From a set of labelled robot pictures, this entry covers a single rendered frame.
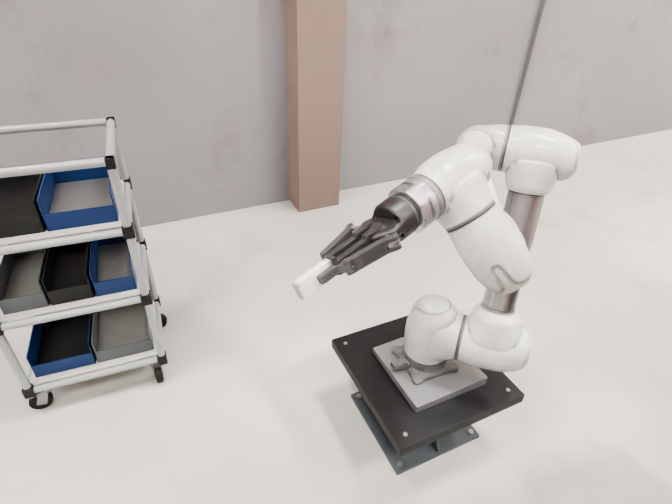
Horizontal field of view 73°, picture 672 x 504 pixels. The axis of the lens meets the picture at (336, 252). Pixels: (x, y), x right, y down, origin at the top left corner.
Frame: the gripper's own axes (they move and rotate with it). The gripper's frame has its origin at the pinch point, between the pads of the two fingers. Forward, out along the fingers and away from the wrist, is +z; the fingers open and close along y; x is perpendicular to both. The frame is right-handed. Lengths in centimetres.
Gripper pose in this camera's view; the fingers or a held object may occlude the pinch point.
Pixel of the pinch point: (314, 278)
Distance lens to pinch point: 70.5
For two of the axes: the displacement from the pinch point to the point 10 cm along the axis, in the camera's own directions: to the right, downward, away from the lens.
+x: 3.5, 8.2, 4.5
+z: -7.4, 5.4, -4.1
